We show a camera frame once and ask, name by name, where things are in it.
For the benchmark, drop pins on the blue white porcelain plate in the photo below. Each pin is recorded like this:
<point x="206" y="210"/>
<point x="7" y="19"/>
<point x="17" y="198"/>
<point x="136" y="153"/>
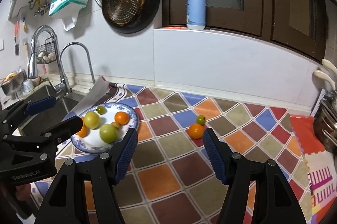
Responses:
<point x="92" y="143"/>

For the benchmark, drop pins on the small green fruit on plate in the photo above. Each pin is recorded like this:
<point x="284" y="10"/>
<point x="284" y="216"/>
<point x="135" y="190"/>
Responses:
<point x="101" y="110"/>

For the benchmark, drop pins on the large orange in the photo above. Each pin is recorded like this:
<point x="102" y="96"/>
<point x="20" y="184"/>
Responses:
<point x="83" y="131"/>

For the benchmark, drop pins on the orange tangerine with stem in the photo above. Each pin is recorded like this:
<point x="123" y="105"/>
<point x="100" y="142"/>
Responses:
<point x="195" y="131"/>

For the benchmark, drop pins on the tangerine on plate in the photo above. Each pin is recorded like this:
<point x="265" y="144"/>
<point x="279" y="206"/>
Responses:
<point x="121" y="117"/>

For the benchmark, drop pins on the large green apple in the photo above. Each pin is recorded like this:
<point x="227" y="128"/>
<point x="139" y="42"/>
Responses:
<point x="108" y="133"/>

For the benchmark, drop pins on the wire sponge basket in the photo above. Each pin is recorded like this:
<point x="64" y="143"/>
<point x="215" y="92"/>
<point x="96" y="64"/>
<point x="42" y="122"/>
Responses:
<point x="45" y="51"/>

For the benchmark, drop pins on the black frying pan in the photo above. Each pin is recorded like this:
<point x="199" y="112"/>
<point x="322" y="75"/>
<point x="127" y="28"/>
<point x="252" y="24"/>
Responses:
<point x="129" y="16"/>

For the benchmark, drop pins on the small green tangerine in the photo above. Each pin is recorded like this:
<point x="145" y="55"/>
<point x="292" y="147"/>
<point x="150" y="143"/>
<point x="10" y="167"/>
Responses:
<point x="201" y="120"/>

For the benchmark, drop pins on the steel kitchen sink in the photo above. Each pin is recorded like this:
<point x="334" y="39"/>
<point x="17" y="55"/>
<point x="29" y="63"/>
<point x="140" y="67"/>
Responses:
<point x="36" y="124"/>

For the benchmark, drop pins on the chrome kitchen faucet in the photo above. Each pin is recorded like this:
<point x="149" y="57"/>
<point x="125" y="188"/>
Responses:
<point x="64" y="85"/>

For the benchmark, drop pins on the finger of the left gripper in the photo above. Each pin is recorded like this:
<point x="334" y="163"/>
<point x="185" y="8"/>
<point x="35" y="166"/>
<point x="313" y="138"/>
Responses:
<point x="37" y="105"/>
<point x="58" y="131"/>

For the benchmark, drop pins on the colourful checkered table mat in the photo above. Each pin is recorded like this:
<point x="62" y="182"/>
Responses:
<point x="170" y="179"/>

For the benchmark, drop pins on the brown longan fruit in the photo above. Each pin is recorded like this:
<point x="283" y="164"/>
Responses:
<point x="116" y="125"/>

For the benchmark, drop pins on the yellow-green apple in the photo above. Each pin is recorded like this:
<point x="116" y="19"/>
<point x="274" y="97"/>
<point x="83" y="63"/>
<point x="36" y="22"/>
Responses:
<point x="91" y="120"/>

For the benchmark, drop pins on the red patterned cloth mat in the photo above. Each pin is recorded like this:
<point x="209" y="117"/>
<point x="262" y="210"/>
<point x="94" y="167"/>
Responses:
<point x="316" y="171"/>

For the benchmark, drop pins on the blue pump soap bottle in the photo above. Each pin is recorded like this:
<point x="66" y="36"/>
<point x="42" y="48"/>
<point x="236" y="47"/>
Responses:
<point x="196" y="14"/>

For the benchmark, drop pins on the thin gooseneck faucet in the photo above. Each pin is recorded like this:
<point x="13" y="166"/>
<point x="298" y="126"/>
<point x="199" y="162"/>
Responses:
<point x="76" y="57"/>

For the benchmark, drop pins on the steel pots with white handles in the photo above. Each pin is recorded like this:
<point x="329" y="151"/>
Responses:
<point x="324" y="114"/>

